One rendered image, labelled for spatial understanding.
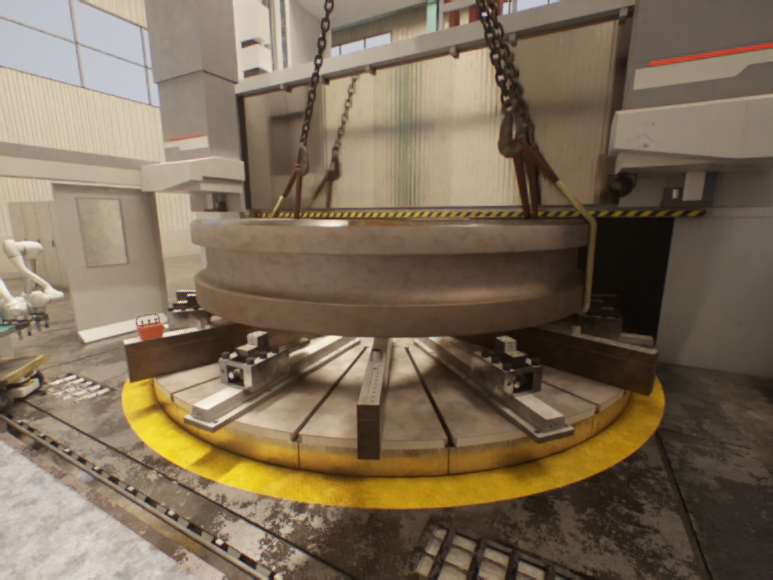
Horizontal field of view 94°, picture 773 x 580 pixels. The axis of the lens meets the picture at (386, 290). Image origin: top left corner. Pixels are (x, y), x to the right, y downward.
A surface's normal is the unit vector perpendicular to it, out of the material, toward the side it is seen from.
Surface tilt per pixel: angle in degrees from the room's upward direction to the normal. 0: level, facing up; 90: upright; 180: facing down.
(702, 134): 90
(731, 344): 90
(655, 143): 90
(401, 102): 90
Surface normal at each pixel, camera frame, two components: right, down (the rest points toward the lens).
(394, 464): 0.00, 0.19
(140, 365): 0.67, 0.14
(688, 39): -0.47, 0.18
